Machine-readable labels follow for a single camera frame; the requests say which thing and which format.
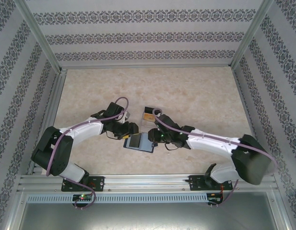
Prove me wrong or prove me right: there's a clear acrylic card stand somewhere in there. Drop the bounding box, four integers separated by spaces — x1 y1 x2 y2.
141 106 163 127

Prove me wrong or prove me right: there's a navy blue card holder wallet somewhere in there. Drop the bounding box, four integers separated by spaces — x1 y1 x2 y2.
123 133 156 154

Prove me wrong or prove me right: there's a grey metal sheet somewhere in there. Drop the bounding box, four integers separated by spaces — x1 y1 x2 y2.
8 190 291 230

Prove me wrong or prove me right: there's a thin black cable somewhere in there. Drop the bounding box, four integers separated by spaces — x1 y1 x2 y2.
104 130 120 140
163 142 178 152

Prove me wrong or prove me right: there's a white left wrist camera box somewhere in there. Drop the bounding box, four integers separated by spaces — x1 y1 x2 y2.
120 111 131 124

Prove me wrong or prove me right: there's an aluminium front rail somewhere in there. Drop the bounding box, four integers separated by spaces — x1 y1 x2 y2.
17 174 279 192

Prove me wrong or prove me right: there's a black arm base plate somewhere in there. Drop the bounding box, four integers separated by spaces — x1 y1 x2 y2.
61 176 105 192
189 174 234 192

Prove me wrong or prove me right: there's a grey slotted cable duct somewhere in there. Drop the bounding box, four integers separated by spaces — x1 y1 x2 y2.
26 193 208 204

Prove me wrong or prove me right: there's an aluminium back rail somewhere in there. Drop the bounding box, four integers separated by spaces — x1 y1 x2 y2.
60 64 234 70

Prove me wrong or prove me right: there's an aluminium side rail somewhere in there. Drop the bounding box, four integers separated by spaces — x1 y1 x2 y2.
27 70 67 175
233 68 275 173

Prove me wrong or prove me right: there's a purple cable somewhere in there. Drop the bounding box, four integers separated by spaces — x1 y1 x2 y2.
153 108 278 207
46 96 129 210

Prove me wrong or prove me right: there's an aluminium frame post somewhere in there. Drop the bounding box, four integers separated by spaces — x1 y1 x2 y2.
14 0 63 74
230 0 275 69

